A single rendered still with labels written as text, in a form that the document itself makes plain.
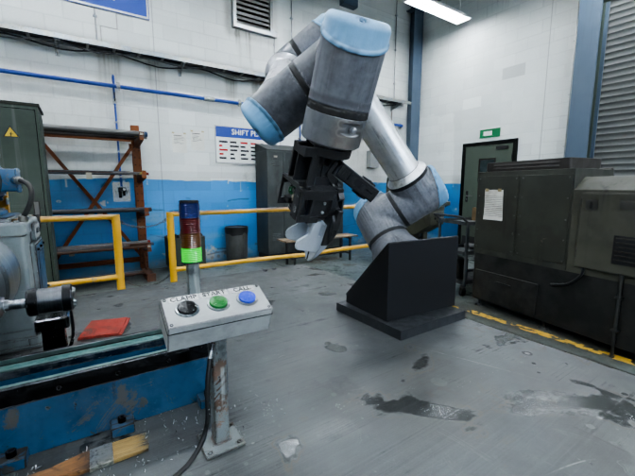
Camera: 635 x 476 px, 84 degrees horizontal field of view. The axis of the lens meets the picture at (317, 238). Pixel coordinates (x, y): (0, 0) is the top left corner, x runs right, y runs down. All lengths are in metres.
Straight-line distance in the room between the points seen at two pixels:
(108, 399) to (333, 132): 0.64
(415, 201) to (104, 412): 1.03
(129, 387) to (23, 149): 3.32
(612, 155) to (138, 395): 6.70
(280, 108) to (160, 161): 5.38
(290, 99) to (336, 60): 0.15
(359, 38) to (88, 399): 0.75
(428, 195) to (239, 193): 5.22
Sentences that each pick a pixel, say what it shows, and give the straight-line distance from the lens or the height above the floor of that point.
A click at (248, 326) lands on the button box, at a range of 0.63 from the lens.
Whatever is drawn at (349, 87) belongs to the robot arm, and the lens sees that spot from 0.50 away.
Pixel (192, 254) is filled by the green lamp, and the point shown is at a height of 1.06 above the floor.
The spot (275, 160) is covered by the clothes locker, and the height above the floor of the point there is 1.70.
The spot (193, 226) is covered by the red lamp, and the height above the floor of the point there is 1.14.
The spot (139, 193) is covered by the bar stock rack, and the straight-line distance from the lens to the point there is 5.66.
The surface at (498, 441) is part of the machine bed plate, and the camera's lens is 0.81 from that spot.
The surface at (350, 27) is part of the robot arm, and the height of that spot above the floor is 1.45.
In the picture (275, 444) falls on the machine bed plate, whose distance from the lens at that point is 0.74.
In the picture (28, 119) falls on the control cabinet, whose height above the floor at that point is 1.82.
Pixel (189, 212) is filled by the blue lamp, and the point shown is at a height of 1.18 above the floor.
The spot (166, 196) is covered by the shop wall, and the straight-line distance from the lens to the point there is 5.96.
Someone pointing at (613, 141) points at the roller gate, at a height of 1.92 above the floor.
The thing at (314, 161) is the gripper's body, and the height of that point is 1.29.
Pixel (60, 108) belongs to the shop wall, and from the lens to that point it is 5.94.
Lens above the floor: 1.26
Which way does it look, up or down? 8 degrees down
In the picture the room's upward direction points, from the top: straight up
